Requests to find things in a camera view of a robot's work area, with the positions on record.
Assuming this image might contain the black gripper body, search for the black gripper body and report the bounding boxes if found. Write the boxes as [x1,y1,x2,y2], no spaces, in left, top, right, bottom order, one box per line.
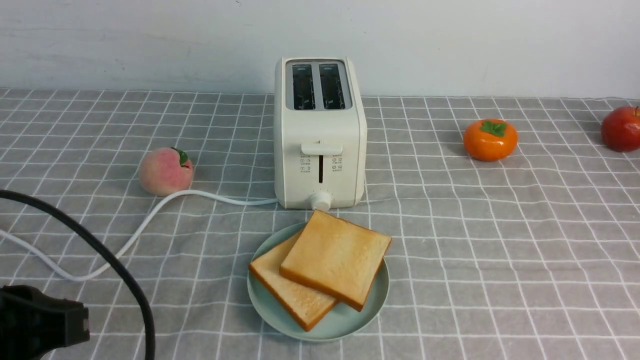
[0,285,90,360]

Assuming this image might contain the toast slice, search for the toast slice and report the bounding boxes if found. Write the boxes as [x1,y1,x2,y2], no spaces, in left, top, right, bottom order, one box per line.
[248,230,339,332]
[279,210,393,312]

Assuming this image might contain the white two-slot toaster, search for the white two-slot toaster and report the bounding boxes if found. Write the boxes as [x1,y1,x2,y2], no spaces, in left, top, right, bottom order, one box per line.
[272,57,368,212]

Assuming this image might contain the pink peach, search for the pink peach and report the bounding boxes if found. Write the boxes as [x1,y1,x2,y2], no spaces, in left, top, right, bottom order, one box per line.
[138,146,194,198]

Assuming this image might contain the light green round plate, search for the light green round plate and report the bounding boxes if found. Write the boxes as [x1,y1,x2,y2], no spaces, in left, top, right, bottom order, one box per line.
[246,222,390,343]

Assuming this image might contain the orange persimmon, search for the orange persimmon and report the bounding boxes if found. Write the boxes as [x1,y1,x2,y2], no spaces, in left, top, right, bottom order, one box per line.
[462,118,519,162]

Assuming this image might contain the grey checkered tablecloth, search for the grey checkered tablecloth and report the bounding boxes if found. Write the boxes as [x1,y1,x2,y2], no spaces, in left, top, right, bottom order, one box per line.
[0,88,640,360]

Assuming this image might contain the red apple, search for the red apple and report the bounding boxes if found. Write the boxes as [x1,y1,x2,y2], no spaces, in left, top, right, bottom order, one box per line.
[600,105,640,153]

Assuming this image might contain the white toaster power cord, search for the white toaster power cord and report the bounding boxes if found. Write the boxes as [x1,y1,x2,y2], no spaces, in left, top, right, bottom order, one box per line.
[0,189,279,282]

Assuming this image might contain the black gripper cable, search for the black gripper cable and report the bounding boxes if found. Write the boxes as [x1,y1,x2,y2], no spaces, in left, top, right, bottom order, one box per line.
[0,189,156,360]

